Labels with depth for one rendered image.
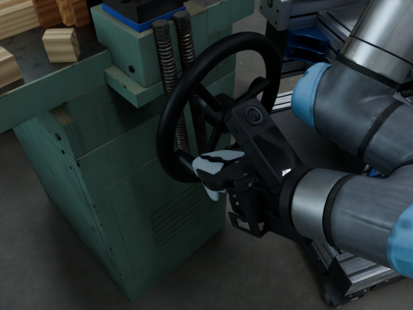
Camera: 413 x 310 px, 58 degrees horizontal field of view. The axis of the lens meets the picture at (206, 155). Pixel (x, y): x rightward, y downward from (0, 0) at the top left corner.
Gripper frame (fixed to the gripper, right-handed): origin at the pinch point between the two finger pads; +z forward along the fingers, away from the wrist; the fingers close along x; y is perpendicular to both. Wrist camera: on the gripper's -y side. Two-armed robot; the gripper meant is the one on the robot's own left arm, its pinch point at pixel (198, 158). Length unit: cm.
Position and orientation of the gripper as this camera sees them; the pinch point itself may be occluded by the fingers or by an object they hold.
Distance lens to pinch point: 55.1
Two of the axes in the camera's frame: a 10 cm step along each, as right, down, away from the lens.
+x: 7.5, -4.5, 4.8
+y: 3.0, 8.8, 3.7
